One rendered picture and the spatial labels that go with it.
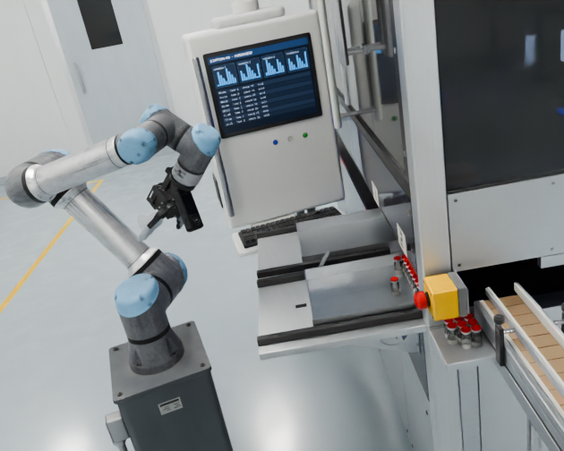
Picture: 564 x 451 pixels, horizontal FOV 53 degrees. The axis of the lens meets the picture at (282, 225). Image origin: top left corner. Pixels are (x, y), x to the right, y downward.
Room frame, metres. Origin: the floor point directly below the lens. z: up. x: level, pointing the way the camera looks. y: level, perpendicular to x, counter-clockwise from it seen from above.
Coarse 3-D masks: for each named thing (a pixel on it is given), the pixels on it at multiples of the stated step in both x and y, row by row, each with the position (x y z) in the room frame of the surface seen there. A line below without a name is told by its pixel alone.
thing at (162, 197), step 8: (168, 168) 1.40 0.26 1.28; (168, 176) 1.40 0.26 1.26; (160, 184) 1.42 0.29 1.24; (168, 184) 1.40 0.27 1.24; (176, 184) 1.36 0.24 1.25; (160, 192) 1.39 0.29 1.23; (168, 192) 1.40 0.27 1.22; (152, 200) 1.40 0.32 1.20; (160, 200) 1.39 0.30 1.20; (168, 200) 1.38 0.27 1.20; (160, 208) 1.39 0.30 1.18; (168, 208) 1.36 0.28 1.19; (176, 208) 1.38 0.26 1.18; (168, 216) 1.38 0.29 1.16; (176, 216) 1.41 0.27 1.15
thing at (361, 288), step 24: (336, 264) 1.40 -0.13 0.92; (360, 264) 1.40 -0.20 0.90; (384, 264) 1.40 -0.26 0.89; (312, 288) 1.35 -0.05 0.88; (336, 288) 1.33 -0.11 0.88; (360, 288) 1.30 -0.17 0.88; (384, 288) 1.28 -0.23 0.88; (408, 288) 1.26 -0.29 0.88; (312, 312) 1.23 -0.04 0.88; (336, 312) 1.21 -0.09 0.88; (360, 312) 1.14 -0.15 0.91; (384, 312) 1.14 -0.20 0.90
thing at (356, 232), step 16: (304, 224) 1.74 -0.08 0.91; (320, 224) 1.74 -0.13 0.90; (336, 224) 1.74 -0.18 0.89; (352, 224) 1.72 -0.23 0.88; (368, 224) 1.70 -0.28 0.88; (384, 224) 1.67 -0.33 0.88; (304, 240) 1.67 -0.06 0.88; (320, 240) 1.64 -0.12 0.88; (336, 240) 1.62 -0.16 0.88; (352, 240) 1.60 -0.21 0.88; (368, 240) 1.58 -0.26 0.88; (384, 240) 1.56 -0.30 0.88; (304, 256) 1.49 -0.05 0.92; (320, 256) 1.49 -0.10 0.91
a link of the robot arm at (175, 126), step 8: (152, 104) 1.39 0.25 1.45; (144, 112) 1.37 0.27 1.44; (152, 112) 1.36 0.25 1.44; (160, 112) 1.37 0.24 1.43; (168, 112) 1.38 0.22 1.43; (144, 120) 1.36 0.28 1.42; (160, 120) 1.32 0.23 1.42; (168, 120) 1.35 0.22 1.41; (176, 120) 1.37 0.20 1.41; (168, 128) 1.32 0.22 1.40; (176, 128) 1.35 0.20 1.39; (184, 128) 1.35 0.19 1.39; (168, 136) 1.31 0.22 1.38; (176, 136) 1.34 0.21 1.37; (168, 144) 1.35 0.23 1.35; (176, 144) 1.34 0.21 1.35
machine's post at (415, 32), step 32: (416, 0) 1.07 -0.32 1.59; (416, 32) 1.07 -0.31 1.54; (416, 64) 1.07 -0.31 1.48; (416, 96) 1.07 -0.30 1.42; (416, 128) 1.07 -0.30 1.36; (416, 160) 1.07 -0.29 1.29; (416, 192) 1.08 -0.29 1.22; (416, 224) 1.09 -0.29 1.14; (448, 224) 1.07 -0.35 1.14; (416, 256) 1.12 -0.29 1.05; (448, 256) 1.07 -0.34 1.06; (448, 384) 1.07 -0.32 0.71; (448, 416) 1.07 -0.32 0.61; (448, 448) 1.07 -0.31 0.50
